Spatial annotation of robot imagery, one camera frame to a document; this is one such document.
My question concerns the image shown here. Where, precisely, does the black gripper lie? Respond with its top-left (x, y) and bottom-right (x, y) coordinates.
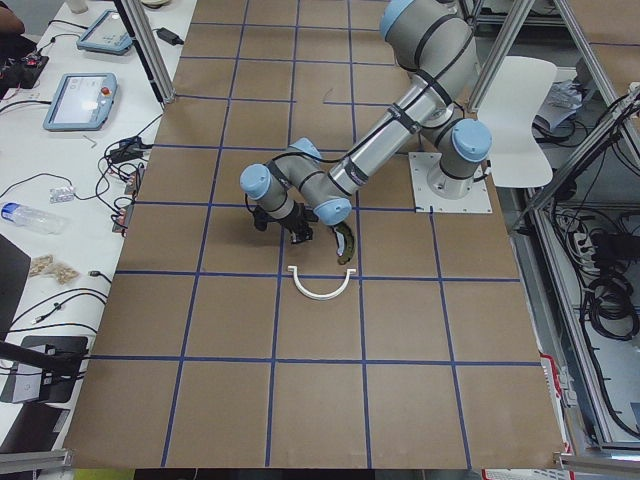
top-left (279, 202), bottom-right (317, 245)

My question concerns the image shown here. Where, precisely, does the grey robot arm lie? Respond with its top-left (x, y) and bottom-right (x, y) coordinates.
top-left (240, 1), bottom-right (492, 243)

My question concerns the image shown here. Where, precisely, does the green brake shoe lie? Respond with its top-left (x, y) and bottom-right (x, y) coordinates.
top-left (330, 221), bottom-right (355, 265)

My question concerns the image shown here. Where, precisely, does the black power adapter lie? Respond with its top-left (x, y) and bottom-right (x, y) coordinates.
top-left (156, 27), bottom-right (184, 45)

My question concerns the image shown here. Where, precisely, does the white plastic chair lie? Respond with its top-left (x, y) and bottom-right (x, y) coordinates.
top-left (477, 56), bottom-right (557, 188)

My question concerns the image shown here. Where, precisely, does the pill blister pack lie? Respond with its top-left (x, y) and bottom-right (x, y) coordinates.
top-left (49, 186), bottom-right (76, 204)

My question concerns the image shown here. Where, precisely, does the near teach pendant tablet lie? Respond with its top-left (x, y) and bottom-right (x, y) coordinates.
top-left (43, 72), bottom-right (118, 132)

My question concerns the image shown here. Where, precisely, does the teach pendant tablet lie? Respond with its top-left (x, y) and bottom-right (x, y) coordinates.
top-left (76, 10), bottom-right (132, 56)
top-left (43, 72), bottom-right (118, 132)

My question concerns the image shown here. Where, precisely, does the clear plastic water bottle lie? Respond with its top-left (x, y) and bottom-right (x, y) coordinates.
top-left (1, 202), bottom-right (68, 234)

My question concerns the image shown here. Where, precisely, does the bag of wooden pieces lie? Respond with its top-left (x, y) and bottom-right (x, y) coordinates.
top-left (28, 255), bottom-right (80, 285)

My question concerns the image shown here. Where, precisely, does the far teach pendant tablet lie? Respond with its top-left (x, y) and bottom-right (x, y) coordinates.
top-left (76, 10), bottom-right (132, 56)

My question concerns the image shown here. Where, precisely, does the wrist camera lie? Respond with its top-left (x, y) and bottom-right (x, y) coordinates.
top-left (252, 206), bottom-right (274, 232)

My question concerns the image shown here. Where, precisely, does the white curved plastic bracket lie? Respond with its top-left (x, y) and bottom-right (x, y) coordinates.
top-left (287, 265), bottom-right (357, 301)

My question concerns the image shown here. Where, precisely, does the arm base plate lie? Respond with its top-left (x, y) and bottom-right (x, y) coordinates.
top-left (409, 152), bottom-right (493, 214)

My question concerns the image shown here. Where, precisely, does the aluminium frame post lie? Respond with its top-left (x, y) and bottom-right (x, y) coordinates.
top-left (114, 0), bottom-right (176, 105)

